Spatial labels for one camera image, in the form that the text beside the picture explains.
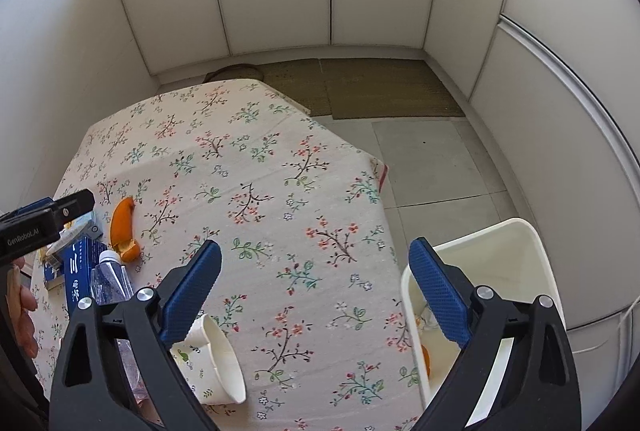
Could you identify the brown floor mat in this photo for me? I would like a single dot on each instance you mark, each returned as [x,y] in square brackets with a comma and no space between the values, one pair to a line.
[354,88]

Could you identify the white floral paper cup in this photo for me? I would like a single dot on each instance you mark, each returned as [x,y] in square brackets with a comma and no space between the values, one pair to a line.
[209,365]

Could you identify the dark blue biscuit box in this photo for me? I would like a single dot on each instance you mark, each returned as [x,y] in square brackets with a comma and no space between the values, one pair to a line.
[78,259]

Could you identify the red snack wrapper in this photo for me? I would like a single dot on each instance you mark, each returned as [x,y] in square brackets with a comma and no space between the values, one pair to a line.
[134,377]

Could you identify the orange peel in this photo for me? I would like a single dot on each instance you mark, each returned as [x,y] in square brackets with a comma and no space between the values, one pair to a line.
[121,237]

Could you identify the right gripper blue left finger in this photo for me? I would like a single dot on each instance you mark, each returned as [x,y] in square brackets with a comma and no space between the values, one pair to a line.
[184,290]

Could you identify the white plastic trash bin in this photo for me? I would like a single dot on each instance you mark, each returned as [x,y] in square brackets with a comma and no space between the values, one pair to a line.
[517,372]

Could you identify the white kitchen cabinets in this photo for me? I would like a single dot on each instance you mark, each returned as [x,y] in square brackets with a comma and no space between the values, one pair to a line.
[555,83]

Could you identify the light blue small box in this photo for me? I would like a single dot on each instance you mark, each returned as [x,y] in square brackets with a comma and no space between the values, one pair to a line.
[84,228]

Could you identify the floral tablecloth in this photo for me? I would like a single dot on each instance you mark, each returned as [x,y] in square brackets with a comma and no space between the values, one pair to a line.
[309,292]

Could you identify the person left hand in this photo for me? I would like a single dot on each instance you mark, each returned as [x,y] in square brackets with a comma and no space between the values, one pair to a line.
[21,302]

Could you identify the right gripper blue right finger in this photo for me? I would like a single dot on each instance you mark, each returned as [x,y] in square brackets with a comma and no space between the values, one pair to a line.
[438,284]

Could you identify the clear plastic water bottle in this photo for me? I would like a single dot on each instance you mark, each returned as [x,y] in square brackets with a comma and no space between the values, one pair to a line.
[109,281]

